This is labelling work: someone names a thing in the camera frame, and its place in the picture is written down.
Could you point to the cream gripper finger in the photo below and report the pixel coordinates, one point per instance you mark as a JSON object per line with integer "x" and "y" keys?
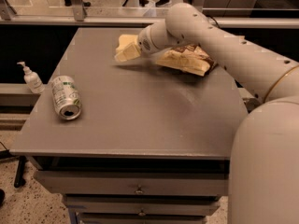
{"x": 127, "y": 52}

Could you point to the yellow sponge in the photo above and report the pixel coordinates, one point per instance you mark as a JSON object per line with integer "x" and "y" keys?
{"x": 125, "y": 39}

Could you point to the black stand leg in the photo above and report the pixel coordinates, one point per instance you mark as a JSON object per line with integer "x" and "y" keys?
{"x": 19, "y": 179}

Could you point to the brown chip bag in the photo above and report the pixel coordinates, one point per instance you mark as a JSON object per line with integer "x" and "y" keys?
{"x": 189, "y": 59}

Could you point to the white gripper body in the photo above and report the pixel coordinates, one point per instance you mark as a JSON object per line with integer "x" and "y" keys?
{"x": 146, "y": 43}

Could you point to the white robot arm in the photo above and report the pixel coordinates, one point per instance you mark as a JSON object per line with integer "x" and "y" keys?
{"x": 264, "y": 164}

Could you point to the green silver soda can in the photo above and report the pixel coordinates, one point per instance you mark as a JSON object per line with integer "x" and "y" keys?
{"x": 66, "y": 98}

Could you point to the white pump bottle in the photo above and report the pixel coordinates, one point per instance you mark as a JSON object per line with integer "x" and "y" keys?
{"x": 32, "y": 79}

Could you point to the drawer with knob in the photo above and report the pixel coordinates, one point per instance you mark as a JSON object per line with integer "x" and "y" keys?
{"x": 159, "y": 184}
{"x": 141, "y": 205}

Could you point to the top drawer with knob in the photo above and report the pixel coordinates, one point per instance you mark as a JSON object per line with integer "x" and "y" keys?
{"x": 159, "y": 184}

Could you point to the grey drawer cabinet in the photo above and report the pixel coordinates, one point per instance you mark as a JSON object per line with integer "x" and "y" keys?
{"x": 135, "y": 118}

